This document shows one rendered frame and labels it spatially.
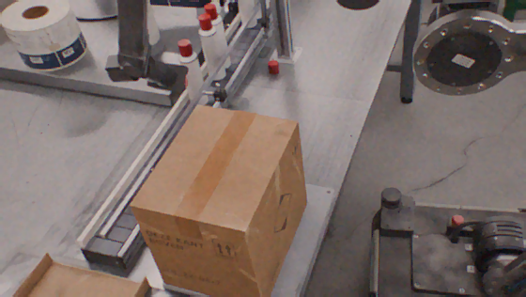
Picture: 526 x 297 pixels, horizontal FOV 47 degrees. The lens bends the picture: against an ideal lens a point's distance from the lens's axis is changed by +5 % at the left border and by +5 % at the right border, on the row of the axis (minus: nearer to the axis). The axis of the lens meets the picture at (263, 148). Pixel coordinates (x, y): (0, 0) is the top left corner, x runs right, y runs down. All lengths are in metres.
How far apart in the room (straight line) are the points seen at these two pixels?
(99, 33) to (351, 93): 0.90
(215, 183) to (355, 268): 1.28
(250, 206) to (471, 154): 1.79
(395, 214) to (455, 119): 0.90
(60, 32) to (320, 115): 0.84
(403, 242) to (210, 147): 1.07
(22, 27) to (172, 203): 1.00
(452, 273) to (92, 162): 1.16
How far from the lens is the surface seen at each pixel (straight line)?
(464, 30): 1.30
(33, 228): 1.60
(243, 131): 1.21
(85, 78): 1.92
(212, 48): 1.68
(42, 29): 1.93
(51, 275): 1.48
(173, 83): 1.48
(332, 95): 1.72
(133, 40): 1.29
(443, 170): 2.65
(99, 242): 1.42
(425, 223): 2.15
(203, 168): 1.15
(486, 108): 2.96
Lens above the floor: 1.93
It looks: 44 degrees down
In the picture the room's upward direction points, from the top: 10 degrees counter-clockwise
